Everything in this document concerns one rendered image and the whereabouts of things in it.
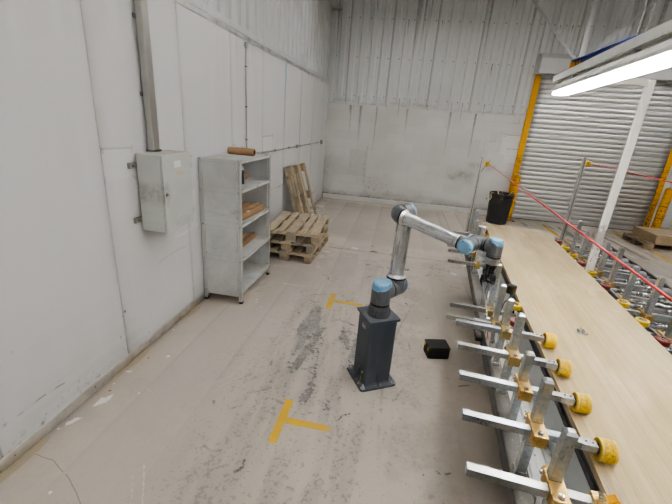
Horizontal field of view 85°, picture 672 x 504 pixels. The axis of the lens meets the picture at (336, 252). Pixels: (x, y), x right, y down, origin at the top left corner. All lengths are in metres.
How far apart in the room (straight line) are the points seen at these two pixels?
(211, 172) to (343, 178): 6.43
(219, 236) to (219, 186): 0.53
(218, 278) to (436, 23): 7.85
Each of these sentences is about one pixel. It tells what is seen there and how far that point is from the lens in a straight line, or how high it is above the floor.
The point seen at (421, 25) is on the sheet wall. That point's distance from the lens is 10.04.
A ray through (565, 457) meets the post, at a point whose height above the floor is 1.07.
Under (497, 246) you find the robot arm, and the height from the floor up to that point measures 1.33.
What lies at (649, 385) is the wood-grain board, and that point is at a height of 0.90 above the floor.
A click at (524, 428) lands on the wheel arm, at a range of 1.66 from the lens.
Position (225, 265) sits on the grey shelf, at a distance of 4.12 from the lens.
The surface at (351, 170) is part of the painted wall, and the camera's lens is 9.93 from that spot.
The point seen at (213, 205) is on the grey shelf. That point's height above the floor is 1.08.
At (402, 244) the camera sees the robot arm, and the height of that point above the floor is 1.15.
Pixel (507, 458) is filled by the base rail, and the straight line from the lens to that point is 1.91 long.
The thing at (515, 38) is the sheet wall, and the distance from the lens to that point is 10.27.
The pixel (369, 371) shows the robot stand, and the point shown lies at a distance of 3.04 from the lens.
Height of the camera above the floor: 1.98
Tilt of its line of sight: 20 degrees down
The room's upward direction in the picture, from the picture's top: 4 degrees clockwise
